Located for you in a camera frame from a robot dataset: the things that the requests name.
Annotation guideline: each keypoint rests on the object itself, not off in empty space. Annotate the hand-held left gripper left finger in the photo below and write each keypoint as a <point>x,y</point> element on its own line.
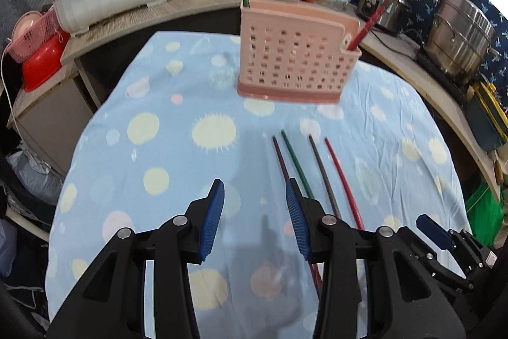
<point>212,220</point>

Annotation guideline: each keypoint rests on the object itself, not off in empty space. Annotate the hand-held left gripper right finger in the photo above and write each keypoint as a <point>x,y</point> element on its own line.
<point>297,220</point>

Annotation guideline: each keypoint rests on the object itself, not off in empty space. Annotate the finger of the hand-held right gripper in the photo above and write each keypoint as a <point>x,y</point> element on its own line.
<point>434,231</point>

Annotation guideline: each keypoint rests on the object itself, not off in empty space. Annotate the brown chopstick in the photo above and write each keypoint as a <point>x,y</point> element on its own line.
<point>323,172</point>

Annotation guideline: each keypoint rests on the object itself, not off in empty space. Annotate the red chopstick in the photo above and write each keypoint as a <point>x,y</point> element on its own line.
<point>369,25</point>
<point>343,180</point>

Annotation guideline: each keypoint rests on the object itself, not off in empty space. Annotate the maroon chopstick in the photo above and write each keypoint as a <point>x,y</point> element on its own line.
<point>280,156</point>

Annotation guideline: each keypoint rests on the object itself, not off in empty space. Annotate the pink perforated utensil basket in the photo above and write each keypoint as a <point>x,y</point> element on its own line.
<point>293,49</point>

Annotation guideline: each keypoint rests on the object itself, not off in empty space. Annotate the green plastic bag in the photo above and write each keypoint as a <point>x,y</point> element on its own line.
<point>482,212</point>

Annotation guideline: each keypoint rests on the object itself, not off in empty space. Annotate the blue dotted tablecloth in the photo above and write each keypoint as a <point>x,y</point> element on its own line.
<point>158,148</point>

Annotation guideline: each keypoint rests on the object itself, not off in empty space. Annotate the black induction cooker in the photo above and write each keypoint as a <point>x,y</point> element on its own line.
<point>436,69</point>

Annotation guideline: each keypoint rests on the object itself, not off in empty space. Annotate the grey plastic bag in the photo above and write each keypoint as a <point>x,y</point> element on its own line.
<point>35,178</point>

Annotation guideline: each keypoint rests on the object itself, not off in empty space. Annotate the grey cabinet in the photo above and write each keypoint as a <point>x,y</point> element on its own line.
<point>51,124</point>

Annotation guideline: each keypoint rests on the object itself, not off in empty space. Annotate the stainless steel steamer pot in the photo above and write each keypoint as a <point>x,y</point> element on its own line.
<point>460,33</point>

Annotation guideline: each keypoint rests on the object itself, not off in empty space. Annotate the red plastic basin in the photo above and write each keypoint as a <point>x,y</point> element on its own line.
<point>43,65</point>

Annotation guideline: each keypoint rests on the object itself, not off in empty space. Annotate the stainless steel rice cooker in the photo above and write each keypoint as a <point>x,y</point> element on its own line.
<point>381,3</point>

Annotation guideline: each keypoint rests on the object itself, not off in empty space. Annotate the pink plastic mesh basket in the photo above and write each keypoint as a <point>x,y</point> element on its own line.
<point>29,39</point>

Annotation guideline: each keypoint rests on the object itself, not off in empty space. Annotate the pink round plate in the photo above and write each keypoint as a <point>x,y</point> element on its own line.
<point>24,23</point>

